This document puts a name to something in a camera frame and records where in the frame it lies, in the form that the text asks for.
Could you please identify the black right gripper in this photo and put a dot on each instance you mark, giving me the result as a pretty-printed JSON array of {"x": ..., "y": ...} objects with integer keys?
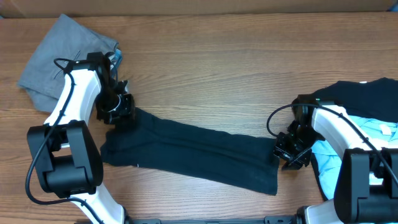
[{"x": 292, "y": 152}]

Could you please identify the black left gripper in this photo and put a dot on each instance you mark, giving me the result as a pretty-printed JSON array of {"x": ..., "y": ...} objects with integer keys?
[{"x": 128, "y": 112}]

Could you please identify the black t-shirt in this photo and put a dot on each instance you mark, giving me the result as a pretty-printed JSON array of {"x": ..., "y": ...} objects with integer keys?
[{"x": 234, "y": 159}]

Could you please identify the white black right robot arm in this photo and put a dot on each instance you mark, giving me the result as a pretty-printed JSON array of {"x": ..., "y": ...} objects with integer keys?
[{"x": 366, "y": 189}]

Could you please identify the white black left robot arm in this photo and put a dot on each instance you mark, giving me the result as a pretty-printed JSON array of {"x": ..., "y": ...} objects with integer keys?
[{"x": 66, "y": 164}]

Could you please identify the folded blue garment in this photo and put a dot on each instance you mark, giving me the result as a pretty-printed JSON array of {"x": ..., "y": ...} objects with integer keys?
[{"x": 116, "y": 60}]

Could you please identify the folded grey trousers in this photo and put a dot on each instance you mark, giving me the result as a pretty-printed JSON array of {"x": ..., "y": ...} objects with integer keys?
[{"x": 42, "y": 79}]

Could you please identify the black garment under pile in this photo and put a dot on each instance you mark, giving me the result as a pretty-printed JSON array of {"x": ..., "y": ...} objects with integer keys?
[{"x": 348, "y": 115}]

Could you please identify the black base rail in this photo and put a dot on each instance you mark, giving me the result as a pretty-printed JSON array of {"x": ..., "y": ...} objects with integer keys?
[{"x": 281, "y": 219}]

